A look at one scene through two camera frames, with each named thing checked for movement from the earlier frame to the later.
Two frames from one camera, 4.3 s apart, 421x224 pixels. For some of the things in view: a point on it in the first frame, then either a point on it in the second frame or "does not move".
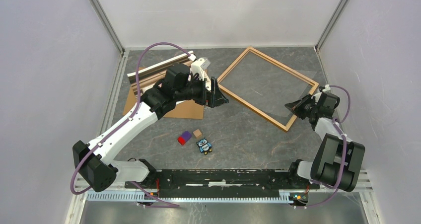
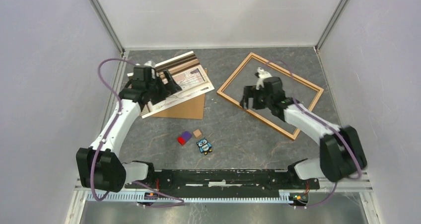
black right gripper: (295, 107) to (248, 92)
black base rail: (195, 183) does not move
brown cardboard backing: (189, 109) does not move
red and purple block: (184, 137) does not move
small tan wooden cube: (197, 133) does not move
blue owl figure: (204, 146) does not move
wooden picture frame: (266, 115) to (261, 59)
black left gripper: (213, 99) to (173, 87)
